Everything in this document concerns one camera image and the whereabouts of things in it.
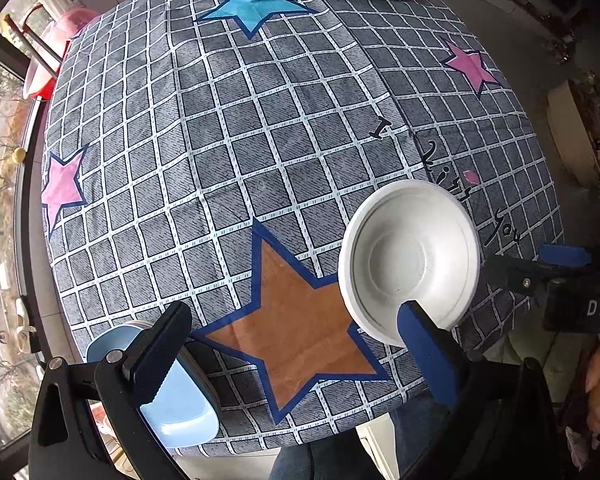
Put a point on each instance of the grey checkered star tablecloth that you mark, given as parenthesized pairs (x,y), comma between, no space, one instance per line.
(174,131)

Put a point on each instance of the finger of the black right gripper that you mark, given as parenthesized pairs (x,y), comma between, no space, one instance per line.
(564,255)
(524,277)

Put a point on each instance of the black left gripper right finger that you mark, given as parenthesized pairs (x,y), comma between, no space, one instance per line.
(501,424)

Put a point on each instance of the light blue plate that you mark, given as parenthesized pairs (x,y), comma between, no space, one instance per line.
(185,411)

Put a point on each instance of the black window frame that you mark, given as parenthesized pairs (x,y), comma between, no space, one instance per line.
(19,380)

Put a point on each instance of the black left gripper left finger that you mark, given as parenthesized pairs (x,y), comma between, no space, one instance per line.
(64,440)

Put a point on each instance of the red plastic basin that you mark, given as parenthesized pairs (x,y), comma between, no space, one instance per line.
(51,46)

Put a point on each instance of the person's blue jeans leg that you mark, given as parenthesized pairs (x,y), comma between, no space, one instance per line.
(416,424)

